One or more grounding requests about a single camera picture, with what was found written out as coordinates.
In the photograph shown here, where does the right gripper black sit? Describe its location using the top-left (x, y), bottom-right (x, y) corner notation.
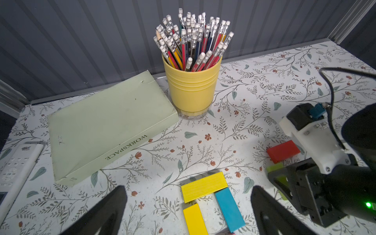
top-left (267, 155), bottom-right (376, 228)

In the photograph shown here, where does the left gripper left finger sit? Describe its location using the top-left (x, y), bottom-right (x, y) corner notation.
top-left (62, 186), bottom-right (127, 235)

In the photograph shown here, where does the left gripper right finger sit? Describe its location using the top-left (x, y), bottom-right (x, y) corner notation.
top-left (251, 186), bottom-right (315, 235)

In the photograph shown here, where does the teal block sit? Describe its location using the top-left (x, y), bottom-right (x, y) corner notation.
top-left (214, 188), bottom-right (245, 233)

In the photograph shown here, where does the lime green block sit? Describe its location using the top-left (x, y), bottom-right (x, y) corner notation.
top-left (266, 162), bottom-right (290, 202)

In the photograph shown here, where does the red block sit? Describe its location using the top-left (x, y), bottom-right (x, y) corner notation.
top-left (266, 140), bottom-right (301, 164)

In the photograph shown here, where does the yellow block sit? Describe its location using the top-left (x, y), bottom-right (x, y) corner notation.
top-left (181, 172), bottom-right (228, 203)
top-left (183, 204), bottom-right (208, 235)

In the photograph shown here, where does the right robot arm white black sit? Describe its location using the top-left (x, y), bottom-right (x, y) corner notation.
top-left (267, 103), bottom-right (376, 227)

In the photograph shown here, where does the pale green book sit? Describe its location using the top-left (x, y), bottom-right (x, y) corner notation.
top-left (48, 71), bottom-right (179, 186)

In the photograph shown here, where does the white remote control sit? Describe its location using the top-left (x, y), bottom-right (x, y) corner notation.
top-left (1, 142), bottom-right (46, 224)

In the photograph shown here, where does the yellow pencil cup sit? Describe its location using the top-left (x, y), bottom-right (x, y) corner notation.
top-left (163, 58), bottom-right (222, 120)

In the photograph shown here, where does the bundle of pencils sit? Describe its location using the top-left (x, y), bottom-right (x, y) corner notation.
top-left (153, 8), bottom-right (234, 72)

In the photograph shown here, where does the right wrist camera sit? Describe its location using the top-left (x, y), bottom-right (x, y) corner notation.
top-left (279, 102), bottom-right (351, 174)

